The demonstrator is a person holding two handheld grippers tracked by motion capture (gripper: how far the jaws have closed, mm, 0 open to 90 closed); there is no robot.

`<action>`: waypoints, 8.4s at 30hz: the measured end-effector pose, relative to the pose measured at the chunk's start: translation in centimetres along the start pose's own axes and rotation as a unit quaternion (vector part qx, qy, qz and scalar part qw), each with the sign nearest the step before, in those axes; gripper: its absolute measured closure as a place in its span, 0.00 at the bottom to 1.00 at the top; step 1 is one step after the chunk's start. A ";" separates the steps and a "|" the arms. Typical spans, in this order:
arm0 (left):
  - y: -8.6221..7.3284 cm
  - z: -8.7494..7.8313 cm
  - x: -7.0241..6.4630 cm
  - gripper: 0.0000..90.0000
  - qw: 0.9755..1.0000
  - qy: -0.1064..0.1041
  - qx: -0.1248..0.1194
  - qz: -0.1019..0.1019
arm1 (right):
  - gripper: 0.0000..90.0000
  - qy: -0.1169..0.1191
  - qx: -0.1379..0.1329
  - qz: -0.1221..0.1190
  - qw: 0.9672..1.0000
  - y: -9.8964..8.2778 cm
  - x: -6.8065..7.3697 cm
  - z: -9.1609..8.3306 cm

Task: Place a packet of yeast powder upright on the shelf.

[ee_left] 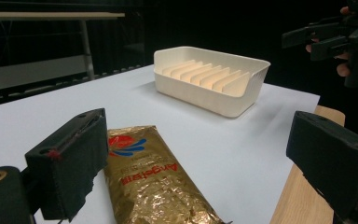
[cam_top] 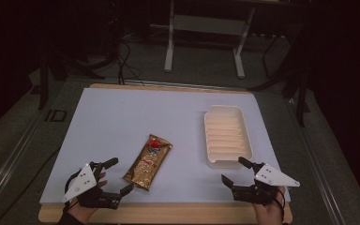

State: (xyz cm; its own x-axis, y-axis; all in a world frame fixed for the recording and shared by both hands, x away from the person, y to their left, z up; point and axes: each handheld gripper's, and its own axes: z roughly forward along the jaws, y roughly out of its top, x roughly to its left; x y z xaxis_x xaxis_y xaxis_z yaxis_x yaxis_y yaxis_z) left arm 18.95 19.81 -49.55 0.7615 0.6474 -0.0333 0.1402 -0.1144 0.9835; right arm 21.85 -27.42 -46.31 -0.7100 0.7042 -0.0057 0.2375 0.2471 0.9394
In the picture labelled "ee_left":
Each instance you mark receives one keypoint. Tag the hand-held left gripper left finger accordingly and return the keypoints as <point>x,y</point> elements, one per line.
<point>71,161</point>

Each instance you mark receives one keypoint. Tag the gold foil snack packet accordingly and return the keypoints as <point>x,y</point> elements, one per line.
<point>155,183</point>

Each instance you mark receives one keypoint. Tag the white table sheet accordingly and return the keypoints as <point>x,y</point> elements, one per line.
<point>199,137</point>

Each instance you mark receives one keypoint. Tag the white basket with dividers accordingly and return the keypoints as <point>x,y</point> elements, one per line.
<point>211,84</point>

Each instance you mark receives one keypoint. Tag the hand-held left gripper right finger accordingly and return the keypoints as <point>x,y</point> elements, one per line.
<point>332,161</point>

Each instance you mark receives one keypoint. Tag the white table with metal legs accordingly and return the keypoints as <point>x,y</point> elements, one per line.
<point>37,71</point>

